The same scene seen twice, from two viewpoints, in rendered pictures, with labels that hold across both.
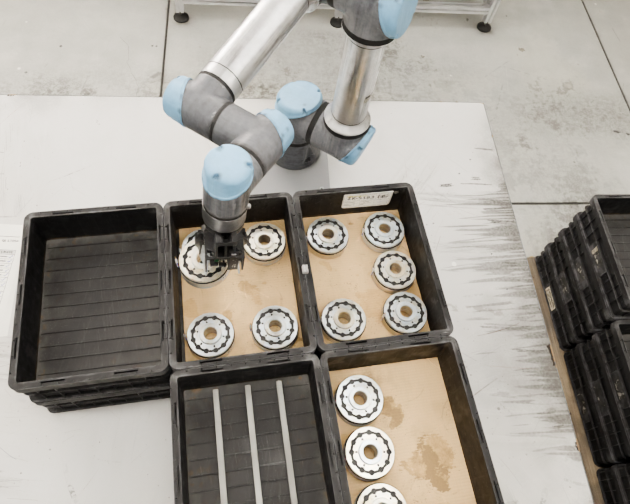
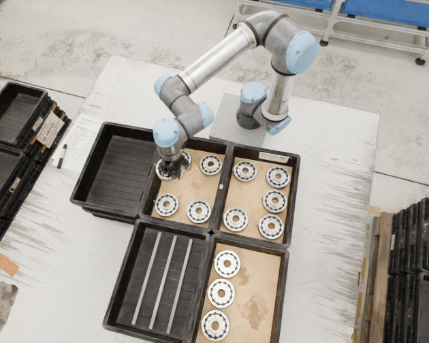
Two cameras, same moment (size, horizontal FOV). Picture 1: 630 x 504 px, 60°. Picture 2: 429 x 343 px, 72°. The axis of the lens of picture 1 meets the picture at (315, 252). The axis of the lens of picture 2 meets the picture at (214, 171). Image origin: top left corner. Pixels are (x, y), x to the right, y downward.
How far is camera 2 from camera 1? 30 cm
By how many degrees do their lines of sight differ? 17
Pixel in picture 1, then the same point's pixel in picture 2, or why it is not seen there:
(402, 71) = (353, 79)
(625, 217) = not seen: outside the picture
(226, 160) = (164, 126)
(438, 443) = (261, 303)
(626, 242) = not seen: outside the picture
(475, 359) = (310, 264)
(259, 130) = (191, 113)
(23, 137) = (125, 80)
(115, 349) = (123, 197)
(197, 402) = (150, 235)
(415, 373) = (264, 260)
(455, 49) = (394, 72)
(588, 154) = not seen: outside the picture
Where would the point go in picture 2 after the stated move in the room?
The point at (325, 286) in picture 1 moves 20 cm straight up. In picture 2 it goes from (234, 197) to (235, 181)
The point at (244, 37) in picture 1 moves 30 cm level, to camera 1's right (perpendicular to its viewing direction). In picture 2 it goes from (203, 60) to (291, 99)
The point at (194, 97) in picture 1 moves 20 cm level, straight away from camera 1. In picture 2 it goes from (167, 88) to (180, 40)
